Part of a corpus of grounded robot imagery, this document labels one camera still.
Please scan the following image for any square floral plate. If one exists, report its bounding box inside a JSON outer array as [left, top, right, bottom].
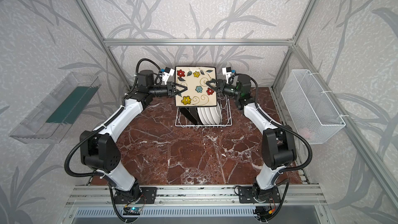
[[179, 107, 196, 123], [175, 66, 217, 107]]

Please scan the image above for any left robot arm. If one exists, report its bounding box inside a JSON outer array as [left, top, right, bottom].
[[64, 58, 187, 202]]

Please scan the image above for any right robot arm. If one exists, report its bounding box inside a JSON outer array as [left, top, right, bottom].
[[206, 74, 313, 204]]

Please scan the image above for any white round plate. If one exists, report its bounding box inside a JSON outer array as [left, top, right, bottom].
[[200, 107, 210, 125], [197, 107, 206, 125], [204, 107, 216, 125], [209, 104, 222, 125]]

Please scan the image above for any pink object in basket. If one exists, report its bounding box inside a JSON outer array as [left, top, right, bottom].
[[298, 128, 314, 140]]

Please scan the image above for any left green circuit board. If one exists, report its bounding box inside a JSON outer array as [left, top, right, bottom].
[[123, 206, 143, 216]]

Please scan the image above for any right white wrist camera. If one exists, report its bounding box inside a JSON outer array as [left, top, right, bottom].
[[222, 67, 235, 84]]

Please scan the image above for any white wire dish rack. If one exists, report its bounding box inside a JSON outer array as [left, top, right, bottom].
[[175, 96, 232, 128]]

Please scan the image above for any aluminium frame crossbar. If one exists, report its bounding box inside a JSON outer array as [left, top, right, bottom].
[[104, 38, 293, 46]]

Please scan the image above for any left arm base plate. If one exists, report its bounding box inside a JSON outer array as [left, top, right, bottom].
[[114, 187, 157, 204]]

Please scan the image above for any white mesh wall basket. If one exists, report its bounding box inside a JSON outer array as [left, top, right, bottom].
[[281, 69, 346, 145]]

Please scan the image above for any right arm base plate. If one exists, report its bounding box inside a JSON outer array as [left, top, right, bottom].
[[236, 186, 281, 204]]

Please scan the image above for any clear plastic wall bin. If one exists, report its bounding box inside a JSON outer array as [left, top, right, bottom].
[[9, 72, 101, 144]]

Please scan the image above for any right circuit board with wires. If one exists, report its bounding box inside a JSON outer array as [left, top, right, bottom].
[[254, 206, 276, 219]]

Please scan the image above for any aluminium mounting rail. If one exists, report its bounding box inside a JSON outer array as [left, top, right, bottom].
[[65, 184, 327, 207]]

